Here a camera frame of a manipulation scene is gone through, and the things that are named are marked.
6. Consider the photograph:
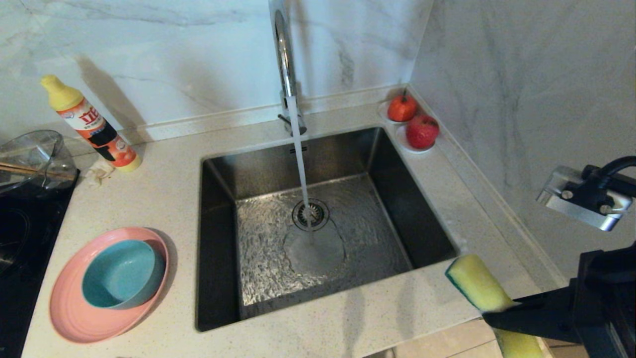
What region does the clear glass bowl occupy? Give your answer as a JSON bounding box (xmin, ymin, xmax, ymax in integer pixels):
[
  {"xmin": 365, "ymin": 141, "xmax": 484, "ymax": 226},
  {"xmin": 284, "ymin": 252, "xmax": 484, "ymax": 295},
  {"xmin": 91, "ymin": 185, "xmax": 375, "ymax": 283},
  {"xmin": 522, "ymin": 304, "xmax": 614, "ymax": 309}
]
[{"xmin": 0, "ymin": 130, "xmax": 65, "ymax": 196}]

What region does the light wooden cabinet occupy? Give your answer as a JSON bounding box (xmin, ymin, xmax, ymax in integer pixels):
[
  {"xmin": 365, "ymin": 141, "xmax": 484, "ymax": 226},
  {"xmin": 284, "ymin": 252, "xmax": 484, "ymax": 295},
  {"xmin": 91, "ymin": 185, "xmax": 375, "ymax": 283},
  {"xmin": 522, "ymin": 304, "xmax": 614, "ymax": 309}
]
[{"xmin": 497, "ymin": 286, "xmax": 587, "ymax": 358}]

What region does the round metal drain strainer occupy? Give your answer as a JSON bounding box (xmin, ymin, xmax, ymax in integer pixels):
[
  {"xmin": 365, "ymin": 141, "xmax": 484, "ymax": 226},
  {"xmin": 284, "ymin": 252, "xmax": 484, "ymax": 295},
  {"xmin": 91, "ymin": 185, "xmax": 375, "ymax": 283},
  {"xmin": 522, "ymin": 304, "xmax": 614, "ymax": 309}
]
[{"xmin": 292, "ymin": 199, "xmax": 330, "ymax": 232}]

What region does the crumpled white tissue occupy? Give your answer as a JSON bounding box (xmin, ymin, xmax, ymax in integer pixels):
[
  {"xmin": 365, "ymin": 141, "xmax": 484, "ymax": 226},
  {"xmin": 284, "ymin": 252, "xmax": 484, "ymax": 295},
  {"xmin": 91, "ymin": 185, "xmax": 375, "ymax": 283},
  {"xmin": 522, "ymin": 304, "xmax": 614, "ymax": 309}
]
[{"xmin": 84, "ymin": 160, "xmax": 117, "ymax": 187}]

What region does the orange dish soap bottle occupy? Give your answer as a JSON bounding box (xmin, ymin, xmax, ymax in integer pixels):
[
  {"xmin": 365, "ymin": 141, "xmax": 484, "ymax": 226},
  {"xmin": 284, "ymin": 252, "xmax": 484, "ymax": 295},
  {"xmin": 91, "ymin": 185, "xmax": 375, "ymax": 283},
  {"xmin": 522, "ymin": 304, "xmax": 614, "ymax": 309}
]
[{"xmin": 41, "ymin": 75, "xmax": 143, "ymax": 173}]

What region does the red toy apple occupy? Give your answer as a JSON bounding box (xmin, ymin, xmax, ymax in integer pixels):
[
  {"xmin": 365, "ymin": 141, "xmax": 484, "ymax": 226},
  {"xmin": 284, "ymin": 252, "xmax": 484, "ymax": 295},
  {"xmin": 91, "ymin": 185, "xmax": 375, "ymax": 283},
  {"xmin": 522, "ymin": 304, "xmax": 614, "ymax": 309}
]
[{"xmin": 406, "ymin": 115, "xmax": 440, "ymax": 151}]

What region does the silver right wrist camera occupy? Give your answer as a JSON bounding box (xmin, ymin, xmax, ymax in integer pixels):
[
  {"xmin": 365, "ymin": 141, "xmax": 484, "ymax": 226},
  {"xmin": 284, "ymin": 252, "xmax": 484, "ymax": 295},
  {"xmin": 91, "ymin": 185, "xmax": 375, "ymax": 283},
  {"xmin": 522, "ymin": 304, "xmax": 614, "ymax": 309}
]
[{"xmin": 536, "ymin": 166, "xmax": 634, "ymax": 232}]

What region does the small white dish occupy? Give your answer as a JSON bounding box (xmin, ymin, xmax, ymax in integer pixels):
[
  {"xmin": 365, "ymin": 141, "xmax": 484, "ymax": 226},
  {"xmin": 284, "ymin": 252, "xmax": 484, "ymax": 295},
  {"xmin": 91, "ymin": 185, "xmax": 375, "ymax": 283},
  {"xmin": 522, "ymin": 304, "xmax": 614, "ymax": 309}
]
[
  {"xmin": 396, "ymin": 125, "xmax": 437, "ymax": 155},
  {"xmin": 378, "ymin": 101, "xmax": 418, "ymax": 126}
]

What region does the black induction cooktop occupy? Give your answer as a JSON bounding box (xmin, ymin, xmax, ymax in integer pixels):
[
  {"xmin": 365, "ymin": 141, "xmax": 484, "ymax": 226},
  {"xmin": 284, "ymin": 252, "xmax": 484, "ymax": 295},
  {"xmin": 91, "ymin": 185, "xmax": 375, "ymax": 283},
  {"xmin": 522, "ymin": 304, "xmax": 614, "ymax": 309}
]
[{"xmin": 0, "ymin": 169, "xmax": 81, "ymax": 358}]

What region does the red toy tomato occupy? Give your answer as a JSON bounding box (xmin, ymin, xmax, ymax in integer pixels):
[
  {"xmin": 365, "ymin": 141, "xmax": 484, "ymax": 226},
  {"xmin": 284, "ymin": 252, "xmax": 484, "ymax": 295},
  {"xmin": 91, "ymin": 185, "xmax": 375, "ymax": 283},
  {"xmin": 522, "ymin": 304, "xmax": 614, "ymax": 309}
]
[{"xmin": 388, "ymin": 89, "xmax": 418, "ymax": 123}]

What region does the yellow sponge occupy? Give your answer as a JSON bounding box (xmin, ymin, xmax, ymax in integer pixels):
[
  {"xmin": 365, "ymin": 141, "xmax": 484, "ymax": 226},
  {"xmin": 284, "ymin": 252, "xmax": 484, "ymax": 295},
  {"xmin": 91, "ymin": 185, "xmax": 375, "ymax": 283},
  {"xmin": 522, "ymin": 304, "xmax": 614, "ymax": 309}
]
[{"xmin": 445, "ymin": 254, "xmax": 545, "ymax": 358}]

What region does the chrome gooseneck faucet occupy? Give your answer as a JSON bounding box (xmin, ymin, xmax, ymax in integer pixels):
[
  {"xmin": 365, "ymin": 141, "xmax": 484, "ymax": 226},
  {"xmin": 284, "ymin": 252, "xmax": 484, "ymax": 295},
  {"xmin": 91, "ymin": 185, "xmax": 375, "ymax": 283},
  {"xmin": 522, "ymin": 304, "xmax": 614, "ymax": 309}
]
[{"xmin": 268, "ymin": 0, "xmax": 307, "ymax": 136}]

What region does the pink plate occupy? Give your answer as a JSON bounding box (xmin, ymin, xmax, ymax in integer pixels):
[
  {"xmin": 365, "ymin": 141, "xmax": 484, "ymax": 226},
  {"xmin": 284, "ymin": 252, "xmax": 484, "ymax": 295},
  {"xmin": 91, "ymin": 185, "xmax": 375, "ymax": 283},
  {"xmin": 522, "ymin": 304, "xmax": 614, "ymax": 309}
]
[{"xmin": 49, "ymin": 227, "xmax": 170, "ymax": 344}]

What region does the clear glass cup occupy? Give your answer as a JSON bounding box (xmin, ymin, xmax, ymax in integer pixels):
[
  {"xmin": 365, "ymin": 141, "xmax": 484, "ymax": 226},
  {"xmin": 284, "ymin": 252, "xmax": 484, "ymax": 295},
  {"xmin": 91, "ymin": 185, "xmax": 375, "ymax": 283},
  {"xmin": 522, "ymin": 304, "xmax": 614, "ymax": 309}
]
[{"xmin": 30, "ymin": 137, "xmax": 79, "ymax": 190}]

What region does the teal bowl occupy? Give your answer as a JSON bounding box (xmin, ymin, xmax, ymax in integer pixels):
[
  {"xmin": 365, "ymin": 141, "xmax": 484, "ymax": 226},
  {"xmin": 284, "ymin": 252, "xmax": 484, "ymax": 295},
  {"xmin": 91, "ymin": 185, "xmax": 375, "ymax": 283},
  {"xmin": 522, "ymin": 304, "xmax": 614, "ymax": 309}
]
[{"xmin": 82, "ymin": 239, "xmax": 166, "ymax": 310}]

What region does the running water stream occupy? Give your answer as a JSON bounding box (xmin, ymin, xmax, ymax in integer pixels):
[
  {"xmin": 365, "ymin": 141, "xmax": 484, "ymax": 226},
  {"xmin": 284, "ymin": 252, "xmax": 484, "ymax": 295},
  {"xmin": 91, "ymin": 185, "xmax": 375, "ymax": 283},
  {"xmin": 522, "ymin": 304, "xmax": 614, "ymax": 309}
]
[{"xmin": 287, "ymin": 94, "xmax": 317, "ymax": 239}]

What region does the stainless steel sink basin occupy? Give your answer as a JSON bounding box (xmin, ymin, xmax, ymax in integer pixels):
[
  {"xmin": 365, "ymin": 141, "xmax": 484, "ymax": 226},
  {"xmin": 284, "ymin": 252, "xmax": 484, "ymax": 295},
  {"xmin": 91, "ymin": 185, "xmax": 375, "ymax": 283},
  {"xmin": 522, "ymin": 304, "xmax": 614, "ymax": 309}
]
[{"xmin": 196, "ymin": 127, "xmax": 458, "ymax": 333}]

